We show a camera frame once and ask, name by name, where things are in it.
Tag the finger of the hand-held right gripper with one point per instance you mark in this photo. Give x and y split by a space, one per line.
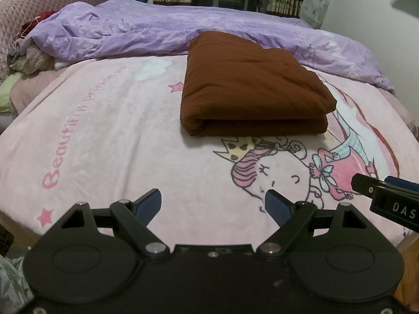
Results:
401 183

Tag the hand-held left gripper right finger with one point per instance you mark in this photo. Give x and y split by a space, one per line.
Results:
278 206

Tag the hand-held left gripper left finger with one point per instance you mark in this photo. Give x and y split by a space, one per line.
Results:
149 204

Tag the brown padded jacket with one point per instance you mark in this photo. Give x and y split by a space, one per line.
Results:
248 88

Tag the pile of grey white clothes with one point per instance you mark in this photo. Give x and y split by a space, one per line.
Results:
31 59

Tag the pink printed blanket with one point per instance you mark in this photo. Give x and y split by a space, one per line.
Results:
114 121

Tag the person's floral clothing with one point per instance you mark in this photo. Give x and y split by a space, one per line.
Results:
13 281

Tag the mauve bed sheet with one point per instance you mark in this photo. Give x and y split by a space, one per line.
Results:
36 88

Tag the purple duvet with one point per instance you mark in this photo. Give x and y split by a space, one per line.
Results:
131 32

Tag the light green cloth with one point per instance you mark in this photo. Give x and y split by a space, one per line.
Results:
8 88

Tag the covered standing fan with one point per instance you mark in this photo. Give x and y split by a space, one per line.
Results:
316 6

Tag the red cloth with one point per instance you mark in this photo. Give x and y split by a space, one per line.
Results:
41 18

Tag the mauve quilted headboard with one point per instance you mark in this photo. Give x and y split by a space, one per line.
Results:
49 3

